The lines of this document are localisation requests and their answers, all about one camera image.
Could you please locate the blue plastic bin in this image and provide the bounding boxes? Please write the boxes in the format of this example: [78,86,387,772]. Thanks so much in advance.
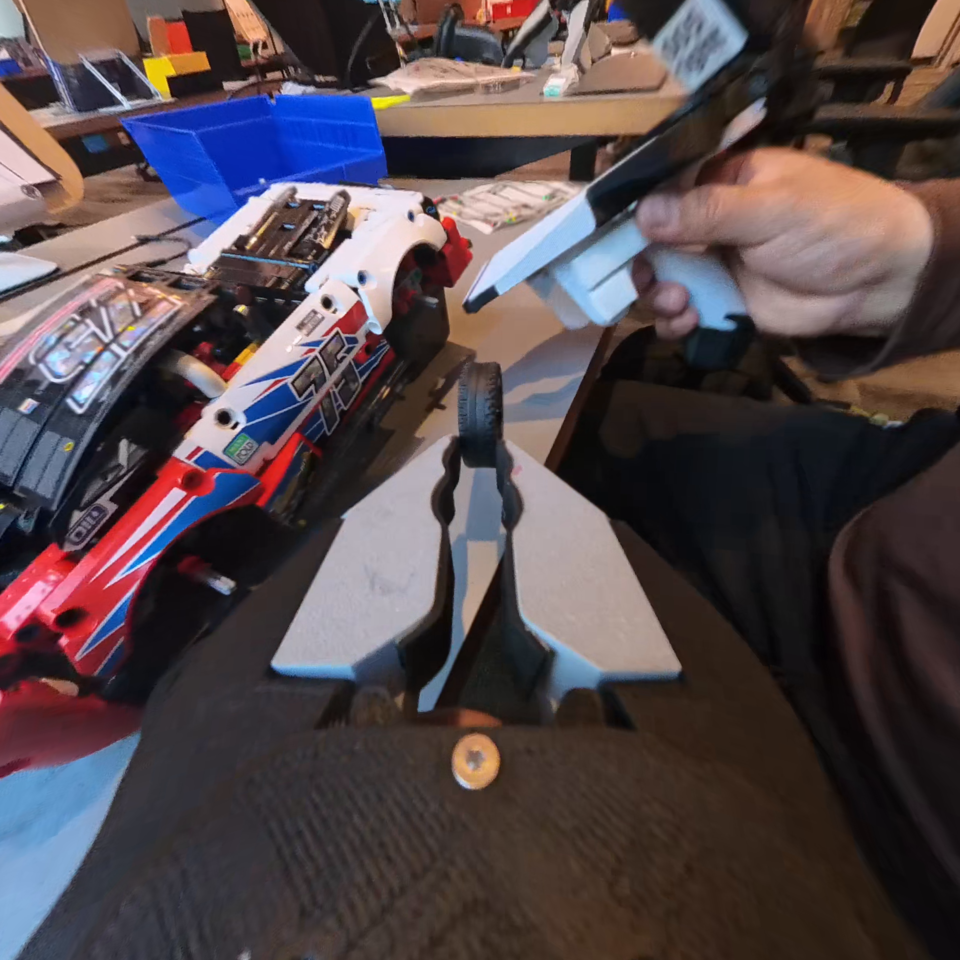
[120,93,389,226]

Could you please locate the black toy tyre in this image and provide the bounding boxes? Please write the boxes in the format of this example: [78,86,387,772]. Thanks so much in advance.
[456,360,506,468]

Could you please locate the person's right hand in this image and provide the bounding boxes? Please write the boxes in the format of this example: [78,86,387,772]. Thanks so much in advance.
[632,146,936,342]

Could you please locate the grey desk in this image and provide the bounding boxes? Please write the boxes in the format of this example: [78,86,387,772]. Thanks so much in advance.
[0,176,610,960]

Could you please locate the sticker sheet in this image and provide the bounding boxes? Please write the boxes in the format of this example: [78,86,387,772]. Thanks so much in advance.
[435,180,585,235]

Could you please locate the brick-built toy race car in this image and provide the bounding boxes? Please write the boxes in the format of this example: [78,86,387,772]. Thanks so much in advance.
[0,182,475,777]

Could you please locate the yellow block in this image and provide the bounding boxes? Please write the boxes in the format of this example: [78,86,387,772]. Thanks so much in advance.
[142,51,213,100]

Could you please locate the black rounded device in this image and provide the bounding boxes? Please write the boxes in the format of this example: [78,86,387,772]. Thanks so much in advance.
[435,3,505,66]

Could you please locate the printed paper sheets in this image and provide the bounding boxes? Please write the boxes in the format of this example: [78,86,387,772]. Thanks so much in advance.
[369,58,535,96]

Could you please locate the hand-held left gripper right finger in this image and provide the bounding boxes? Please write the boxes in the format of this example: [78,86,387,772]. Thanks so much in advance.
[497,441,685,685]

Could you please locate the clear acrylic stand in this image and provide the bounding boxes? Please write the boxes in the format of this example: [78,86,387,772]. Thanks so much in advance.
[43,48,162,114]

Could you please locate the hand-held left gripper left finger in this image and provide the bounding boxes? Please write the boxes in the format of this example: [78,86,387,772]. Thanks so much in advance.
[270,435,462,682]

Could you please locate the grey wedge-shaped stand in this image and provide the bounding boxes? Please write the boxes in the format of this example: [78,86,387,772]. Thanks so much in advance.
[571,45,670,96]

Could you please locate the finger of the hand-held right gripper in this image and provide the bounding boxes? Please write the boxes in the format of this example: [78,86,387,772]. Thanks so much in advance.
[461,186,603,316]

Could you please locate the orange block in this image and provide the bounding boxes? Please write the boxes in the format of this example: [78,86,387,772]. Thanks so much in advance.
[146,18,195,57]

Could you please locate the long grey table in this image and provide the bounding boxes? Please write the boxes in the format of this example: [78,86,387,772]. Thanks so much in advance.
[371,63,695,181]

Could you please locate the cardboard sheet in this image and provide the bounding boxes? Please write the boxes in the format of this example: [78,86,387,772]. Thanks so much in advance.
[15,0,144,63]

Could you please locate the black office chair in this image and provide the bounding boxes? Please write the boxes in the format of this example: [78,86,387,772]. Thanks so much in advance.
[806,0,960,177]

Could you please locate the thin black cable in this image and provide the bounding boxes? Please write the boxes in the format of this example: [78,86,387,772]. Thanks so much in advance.
[0,234,198,303]

